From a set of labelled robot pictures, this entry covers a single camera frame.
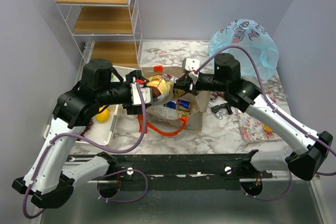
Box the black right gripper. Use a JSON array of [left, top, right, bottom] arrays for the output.
[[171, 73, 228, 97]]

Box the yellow lemon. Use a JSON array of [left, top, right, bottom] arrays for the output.
[[94, 105, 109, 123]]

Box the blue plastic grocery bag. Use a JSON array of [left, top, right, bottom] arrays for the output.
[[208, 19, 279, 80]]

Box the dark red grape bunch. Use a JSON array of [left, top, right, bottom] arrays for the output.
[[81, 120, 93, 136]]

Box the beige canvas tote bag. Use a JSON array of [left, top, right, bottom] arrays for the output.
[[141, 65, 211, 137]]

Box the yellow brown chip bag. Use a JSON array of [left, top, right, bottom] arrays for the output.
[[146, 74, 185, 106]]

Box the braided golden bread loaf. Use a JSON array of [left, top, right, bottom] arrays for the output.
[[262, 124, 273, 134]]

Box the red white snack packet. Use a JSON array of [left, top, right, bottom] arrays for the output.
[[146, 105, 191, 127]]

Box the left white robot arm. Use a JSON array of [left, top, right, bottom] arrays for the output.
[[12, 59, 145, 210]]

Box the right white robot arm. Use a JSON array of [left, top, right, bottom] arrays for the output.
[[174, 53, 333, 181]]

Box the white perforated basket rear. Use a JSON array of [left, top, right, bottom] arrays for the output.
[[110, 65, 140, 83]]

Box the black pipe tee fitting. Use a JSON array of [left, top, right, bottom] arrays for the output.
[[211, 103, 233, 115]]

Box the silver open-end wrench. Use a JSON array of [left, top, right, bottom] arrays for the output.
[[211, 106, 224, 120]]

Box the floral pattern tray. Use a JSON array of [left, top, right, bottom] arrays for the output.
[[235, 109, 281, 143]]

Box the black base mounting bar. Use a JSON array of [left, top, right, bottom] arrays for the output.
[[96, 152, 274, 192]]

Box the dark red handled tool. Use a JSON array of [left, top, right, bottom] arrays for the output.
[[210, 92, 224, 102]]

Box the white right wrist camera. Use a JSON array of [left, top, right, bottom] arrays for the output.
[[182, 57, 200, 81]]

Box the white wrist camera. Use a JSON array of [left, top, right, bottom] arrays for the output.
[[182, 57, 200, 81], [130, 78, 153, 106]]

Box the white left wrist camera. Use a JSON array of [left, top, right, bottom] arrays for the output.
[[130, 78, 153, 106]]

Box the white wire shelf rack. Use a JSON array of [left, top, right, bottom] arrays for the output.
[[55, 0, 143, 68]]

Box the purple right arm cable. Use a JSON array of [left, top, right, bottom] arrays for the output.
[[193, 45, 336, 200]]

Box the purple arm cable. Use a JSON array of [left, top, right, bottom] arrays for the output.
[[193, 45, 336, 200], [23, 82, 149, 219]]

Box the aluminium rail frame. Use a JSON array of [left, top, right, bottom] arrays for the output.
[[28, 155, 336, 224]]

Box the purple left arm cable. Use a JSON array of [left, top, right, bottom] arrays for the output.
[[23, 82, 149, 219]]

